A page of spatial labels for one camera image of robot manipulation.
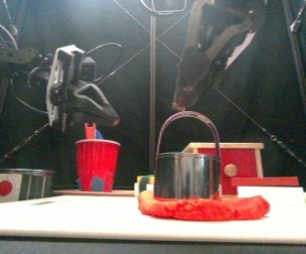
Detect flat tan tray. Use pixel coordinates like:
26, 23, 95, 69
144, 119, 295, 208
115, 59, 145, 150
53, 189, 137, 197

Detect white cutting board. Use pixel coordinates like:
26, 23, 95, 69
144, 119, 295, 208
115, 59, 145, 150
0, 194, 306, 246

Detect round metal cookie cutter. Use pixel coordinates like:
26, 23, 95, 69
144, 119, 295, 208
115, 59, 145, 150
154, 110, 224, 201

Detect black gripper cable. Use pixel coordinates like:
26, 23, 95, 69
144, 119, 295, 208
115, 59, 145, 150
84, 42, 125, 84

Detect orange plastic utensil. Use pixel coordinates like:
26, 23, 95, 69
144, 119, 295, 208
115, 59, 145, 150
84, 122, 99, 141

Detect plain diagonal frame rod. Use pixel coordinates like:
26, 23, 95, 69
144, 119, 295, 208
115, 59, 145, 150
0, 11, 194, 176

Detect toy salmon sushi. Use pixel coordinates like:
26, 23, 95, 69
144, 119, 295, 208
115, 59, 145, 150
230, 176, 306, 207

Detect wooden box with red panel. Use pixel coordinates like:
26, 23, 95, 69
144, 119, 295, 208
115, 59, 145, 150
182, 142, 266, 196

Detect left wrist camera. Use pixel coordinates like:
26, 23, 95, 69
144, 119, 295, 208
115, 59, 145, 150
80, 56, 99, 82

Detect toy egg sushi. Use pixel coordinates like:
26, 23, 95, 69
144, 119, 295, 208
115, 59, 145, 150
133, 174, 158, 198

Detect red play dough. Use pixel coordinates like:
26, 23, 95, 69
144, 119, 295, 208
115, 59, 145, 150
137, 190, 271, 222

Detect tin with red dot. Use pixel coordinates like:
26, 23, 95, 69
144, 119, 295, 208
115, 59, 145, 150
0, 168, 57, 204

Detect red plastic cup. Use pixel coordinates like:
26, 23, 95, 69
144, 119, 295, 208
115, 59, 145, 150
75, 138, 123, 193

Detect vertical metal frame pole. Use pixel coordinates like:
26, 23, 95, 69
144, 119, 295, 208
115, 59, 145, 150
148, 13, 159, 174

